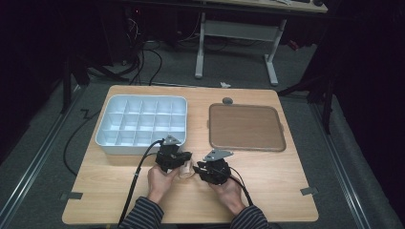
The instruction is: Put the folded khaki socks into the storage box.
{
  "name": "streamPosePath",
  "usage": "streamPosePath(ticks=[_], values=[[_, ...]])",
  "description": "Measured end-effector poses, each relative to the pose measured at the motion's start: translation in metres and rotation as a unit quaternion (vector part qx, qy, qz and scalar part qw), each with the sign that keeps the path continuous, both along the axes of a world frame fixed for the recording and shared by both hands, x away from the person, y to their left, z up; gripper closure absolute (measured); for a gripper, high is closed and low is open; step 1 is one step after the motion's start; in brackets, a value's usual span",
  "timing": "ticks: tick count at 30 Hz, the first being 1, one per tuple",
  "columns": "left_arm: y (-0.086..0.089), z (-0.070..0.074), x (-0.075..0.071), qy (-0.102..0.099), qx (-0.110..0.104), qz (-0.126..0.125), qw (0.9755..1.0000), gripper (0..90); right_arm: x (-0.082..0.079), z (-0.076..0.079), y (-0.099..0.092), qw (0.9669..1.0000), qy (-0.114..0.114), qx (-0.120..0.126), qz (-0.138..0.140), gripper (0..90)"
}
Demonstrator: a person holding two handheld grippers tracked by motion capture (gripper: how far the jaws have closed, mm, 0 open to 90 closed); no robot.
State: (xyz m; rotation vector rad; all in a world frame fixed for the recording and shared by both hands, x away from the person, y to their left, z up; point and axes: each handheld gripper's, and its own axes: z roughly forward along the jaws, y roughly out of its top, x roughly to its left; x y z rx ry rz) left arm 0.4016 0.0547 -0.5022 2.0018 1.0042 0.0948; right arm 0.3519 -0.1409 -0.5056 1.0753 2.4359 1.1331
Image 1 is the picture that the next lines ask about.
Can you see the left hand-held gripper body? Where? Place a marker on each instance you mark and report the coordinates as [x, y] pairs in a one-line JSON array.
[[168, 156]]

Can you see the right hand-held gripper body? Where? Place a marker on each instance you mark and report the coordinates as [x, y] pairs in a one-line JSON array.
[[216, 168]]

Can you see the peach sock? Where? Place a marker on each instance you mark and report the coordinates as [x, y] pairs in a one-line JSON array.
[[186, 170]]

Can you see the person's left hand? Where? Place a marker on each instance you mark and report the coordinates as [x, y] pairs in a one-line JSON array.
[[160, 184]]

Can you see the person's right hand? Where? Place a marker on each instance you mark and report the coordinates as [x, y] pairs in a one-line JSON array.
[[227, 195]]

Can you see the white compartment organizer box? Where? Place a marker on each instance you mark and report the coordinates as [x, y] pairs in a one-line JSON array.
[[142, 122]]

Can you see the brown tray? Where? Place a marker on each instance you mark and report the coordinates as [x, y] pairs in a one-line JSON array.
[[245, 127]]

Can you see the small grey round knob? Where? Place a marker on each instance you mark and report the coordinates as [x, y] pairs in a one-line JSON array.
[[227, 100]]

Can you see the white crumpled paper scrap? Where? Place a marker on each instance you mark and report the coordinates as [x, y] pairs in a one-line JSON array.
[[225, 85]]

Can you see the grey tape strip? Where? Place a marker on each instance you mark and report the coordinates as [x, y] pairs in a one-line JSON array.
[[309, 191], [72, 196]]

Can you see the black stand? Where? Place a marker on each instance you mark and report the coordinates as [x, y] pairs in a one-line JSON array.
[[81, 71], [318, 89]]

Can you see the white-legged desk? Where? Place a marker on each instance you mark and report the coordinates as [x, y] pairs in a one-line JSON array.
[[237, 30]]

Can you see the metal floor rail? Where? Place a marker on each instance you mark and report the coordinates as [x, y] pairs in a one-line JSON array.
[[337, 165], [31, 165]]

